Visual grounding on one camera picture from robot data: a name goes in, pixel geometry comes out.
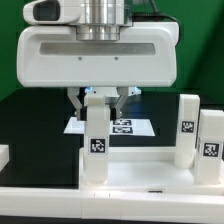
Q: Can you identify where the white fiducial marker sheet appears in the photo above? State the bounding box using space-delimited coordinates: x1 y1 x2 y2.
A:
64 117 155 136

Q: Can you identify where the white front fence bar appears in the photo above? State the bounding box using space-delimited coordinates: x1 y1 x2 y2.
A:
0 187 224 224

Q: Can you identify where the grey corrugated wrist cable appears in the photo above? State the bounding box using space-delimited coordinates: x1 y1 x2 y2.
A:
131 0 183 44

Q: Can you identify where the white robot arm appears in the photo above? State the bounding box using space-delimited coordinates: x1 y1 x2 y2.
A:
17 0 180 118

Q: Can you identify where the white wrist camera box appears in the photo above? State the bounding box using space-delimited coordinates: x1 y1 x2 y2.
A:
23 0 82 25

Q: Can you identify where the white desk top tray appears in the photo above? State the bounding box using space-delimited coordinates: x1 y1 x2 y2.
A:
79 147 224 196

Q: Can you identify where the white left fence block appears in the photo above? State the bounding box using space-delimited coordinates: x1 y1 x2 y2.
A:
0 145 9 172

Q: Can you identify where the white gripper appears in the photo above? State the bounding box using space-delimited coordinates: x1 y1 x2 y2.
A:
17 22 179 119

